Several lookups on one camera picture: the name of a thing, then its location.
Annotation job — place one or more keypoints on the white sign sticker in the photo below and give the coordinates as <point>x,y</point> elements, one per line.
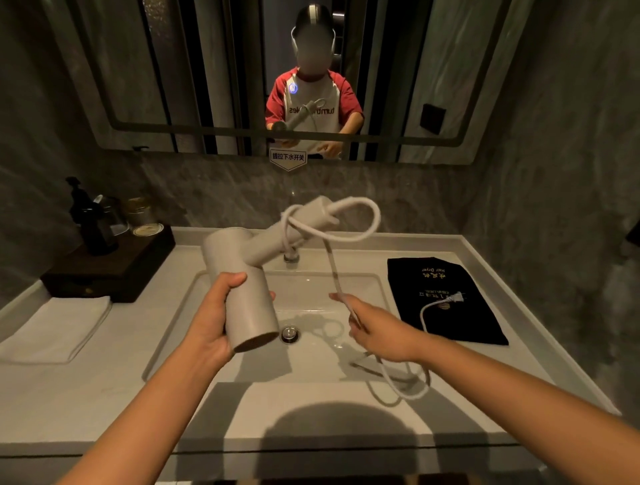
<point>288,157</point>

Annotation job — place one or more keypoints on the person's right thumb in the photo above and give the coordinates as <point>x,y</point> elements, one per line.
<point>359,334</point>

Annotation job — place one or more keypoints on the person's right forearm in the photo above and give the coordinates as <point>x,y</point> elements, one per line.
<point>525,404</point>

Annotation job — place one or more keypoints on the person's right hand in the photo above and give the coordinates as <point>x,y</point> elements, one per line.
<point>390,337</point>

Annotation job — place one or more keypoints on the folded white towel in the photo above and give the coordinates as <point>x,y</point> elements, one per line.
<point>55,327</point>

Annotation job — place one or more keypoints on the black framed wall mirror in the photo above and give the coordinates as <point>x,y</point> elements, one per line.
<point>200,75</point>

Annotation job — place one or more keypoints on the person's left hand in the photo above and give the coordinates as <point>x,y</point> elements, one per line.
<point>210,330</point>

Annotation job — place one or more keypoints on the black soap pump bottle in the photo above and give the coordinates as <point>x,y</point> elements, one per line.
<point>95,230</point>

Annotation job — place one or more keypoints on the person's left thumb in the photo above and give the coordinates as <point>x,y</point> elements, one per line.
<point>230,286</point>

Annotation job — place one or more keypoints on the glass cup with paper lid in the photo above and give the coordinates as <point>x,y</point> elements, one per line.
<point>142,215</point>

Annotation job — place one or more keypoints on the dark wooden tray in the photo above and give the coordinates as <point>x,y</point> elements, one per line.
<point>110,265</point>

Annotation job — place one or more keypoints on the white sink basin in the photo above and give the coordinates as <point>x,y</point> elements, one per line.
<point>320,300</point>

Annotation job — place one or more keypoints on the chrome sink drain stopper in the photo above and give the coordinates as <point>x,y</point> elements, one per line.
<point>290,334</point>

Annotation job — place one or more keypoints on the white hair dryer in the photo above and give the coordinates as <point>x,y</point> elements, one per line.
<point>250,295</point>

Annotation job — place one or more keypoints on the black fabric storage pouch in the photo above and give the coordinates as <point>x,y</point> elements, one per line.
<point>440,280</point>

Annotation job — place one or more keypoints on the chrome faucet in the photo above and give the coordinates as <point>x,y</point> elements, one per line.
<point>291,258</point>

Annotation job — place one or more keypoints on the clear glass cup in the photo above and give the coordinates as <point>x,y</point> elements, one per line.
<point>116,215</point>

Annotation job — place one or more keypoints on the person's left forearm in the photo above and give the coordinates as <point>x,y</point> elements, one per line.
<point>150,419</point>

